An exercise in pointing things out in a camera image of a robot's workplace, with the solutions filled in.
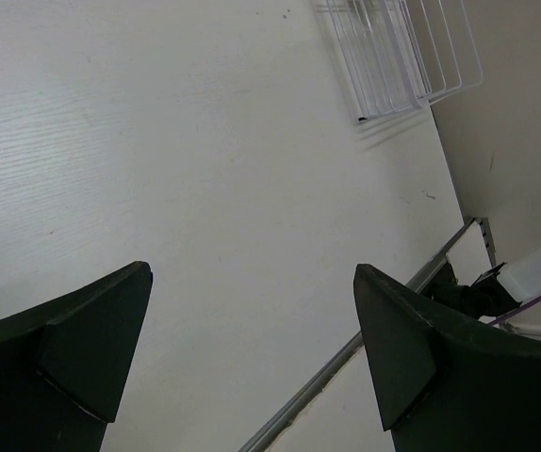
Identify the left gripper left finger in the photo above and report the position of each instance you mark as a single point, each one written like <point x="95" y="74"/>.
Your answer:
<point x="64" y="363"/>

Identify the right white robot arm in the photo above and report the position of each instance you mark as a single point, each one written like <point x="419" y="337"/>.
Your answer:
<point x="517" y="286"/>

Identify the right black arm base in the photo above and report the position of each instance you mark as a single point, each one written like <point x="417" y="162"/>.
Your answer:
<point x="486" y="296"/>

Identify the aluminium frame rail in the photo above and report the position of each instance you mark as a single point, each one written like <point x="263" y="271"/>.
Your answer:
<point x="286" y="416"/>

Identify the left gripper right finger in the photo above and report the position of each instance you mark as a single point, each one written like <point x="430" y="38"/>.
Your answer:
<point x="444" y="381"/>

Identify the white wire dish rack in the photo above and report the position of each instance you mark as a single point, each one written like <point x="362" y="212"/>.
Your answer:
<point x="397" y="57"/>

